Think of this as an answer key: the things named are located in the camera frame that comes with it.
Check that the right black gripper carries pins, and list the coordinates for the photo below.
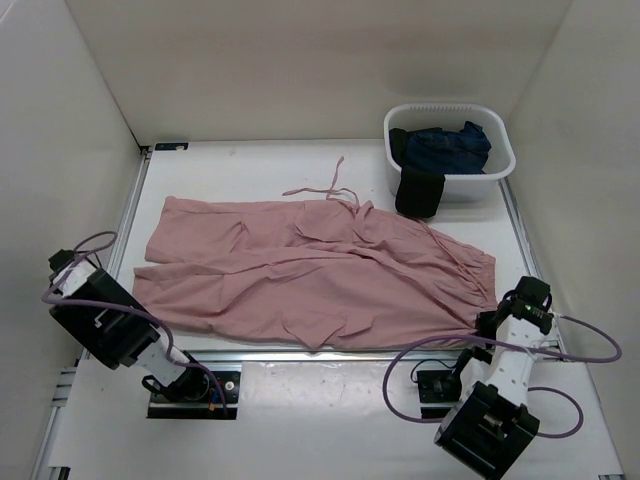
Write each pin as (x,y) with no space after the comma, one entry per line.
(483,325)

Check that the pink trousers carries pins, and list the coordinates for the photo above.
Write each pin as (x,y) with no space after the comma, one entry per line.
(324,272)

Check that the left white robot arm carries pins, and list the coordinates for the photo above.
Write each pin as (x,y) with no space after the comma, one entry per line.
(120,338)

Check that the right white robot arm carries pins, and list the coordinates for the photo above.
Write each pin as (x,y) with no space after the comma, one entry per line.
(490,452)

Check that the black garment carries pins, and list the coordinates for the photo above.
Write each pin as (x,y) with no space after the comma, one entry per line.
(422,177)

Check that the white plastic basket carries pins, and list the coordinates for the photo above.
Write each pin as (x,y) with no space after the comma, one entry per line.
(452,116)

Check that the dark blue garment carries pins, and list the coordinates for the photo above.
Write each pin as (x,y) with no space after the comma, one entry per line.
(446,152)

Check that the blue label sticker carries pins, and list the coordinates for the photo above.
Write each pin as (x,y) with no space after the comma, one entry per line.
(171,146)

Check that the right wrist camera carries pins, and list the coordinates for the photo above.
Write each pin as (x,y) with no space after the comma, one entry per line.
(534,291)

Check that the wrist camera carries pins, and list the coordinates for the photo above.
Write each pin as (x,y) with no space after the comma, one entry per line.
(534,291)
(61,260)

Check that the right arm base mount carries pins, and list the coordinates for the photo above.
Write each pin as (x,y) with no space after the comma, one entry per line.
(435,390)

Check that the aluminium front rail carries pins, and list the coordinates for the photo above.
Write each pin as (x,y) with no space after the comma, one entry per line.
(292,355)

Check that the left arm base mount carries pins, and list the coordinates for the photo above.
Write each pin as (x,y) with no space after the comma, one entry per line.
(194,396)

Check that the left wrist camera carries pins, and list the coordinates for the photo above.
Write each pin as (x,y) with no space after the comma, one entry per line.
(61,260)

